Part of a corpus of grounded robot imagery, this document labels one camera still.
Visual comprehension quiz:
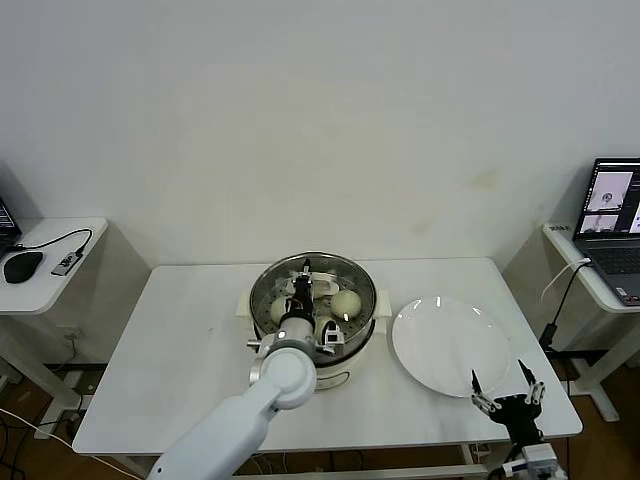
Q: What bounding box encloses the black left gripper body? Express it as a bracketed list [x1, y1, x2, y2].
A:
[287, 284, 316, 319]

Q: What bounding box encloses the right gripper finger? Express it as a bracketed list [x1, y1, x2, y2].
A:
[518, 358, 547, 406]
[471, 369, 501, 412]

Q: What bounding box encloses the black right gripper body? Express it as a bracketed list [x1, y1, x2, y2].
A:
[487, 393, 544, 444]

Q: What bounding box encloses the perforated steel steamer basket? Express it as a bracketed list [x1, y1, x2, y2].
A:
[249, 254, 379, 369]

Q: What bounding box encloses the round white plate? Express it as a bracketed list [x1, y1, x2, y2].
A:
[391, 296, 511, 399]

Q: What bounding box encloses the white electric cooker pot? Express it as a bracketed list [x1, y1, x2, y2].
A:
[234, 288, 392, 396]

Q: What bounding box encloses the white side table with label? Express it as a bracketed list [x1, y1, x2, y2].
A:
[501, 222, 640, 424]

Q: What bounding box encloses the grey open laptop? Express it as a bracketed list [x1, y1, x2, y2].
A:
[572, 158, 640, 307]

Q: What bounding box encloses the grey usb hub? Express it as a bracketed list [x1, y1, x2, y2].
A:
[51, 252, 84, 277]

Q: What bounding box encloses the white side table with mouse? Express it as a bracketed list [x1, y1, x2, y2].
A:
[0, 217, 152, 416]

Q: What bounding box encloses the black computer mouse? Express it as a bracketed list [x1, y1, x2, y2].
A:
[3, 251, 45, 285]

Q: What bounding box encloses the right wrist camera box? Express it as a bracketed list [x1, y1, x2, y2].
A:
[522, 443, 557, 474]

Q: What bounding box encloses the white main table frame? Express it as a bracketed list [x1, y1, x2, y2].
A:
[239, 439, 546, 480]

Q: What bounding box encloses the white laptop cable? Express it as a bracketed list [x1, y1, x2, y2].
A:
[542, 258, 591, 301]

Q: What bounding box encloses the black usb hub cable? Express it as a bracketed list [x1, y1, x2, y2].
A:
[12, 228, 95, 259]

